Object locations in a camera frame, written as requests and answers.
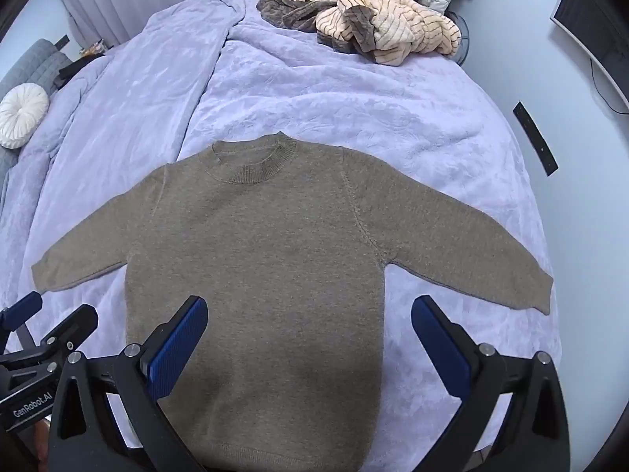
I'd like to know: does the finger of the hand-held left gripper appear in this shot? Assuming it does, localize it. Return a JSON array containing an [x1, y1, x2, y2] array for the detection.
[[0, 291, 44, 340], [39, 304, 99, 357]]

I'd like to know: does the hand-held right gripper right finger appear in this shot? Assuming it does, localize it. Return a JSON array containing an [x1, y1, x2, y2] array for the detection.
[[410, 295, 573, 472]]

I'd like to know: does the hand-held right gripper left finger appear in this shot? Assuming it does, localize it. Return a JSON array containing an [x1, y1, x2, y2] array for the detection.
[[46, 296, 210, 472]]

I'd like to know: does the olive brown knit sweater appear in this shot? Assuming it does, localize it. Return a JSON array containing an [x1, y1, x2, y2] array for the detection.
[[30, 131, 555, 472]]

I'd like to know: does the white round pleated cushion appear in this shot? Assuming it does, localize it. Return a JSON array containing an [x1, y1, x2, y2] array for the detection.
[[0, 83, 51, 149]]

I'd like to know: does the black power strip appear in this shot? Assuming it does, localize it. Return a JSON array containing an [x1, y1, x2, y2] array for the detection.
[[512, 101, 560, 176]]

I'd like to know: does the grey quilted sofa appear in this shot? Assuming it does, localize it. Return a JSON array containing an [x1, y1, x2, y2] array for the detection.
[[0, 39, 74, 202]]

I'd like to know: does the lilac plush blanket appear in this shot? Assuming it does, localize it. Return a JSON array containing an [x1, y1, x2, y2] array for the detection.
[[0, 0, 566, 472]]

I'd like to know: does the black standing fan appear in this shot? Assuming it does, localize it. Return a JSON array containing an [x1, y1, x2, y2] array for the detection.
[[445, 10, 473, 68]]

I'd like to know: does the cream striped fleece garment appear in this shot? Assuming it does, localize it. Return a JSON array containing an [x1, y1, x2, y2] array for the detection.
[[314, 0, 460, 67]]

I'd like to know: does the white tablet device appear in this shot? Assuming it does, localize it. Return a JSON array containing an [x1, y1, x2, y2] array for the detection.
[[550, 0, 629, 109]]

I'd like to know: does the brown fleece garment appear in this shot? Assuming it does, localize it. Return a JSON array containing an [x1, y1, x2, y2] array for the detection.
[[258, 0, 340, 34]]

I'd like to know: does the black monitor cable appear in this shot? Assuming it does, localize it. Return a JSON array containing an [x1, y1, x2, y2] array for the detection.
[[590, 71, 629, 116]]

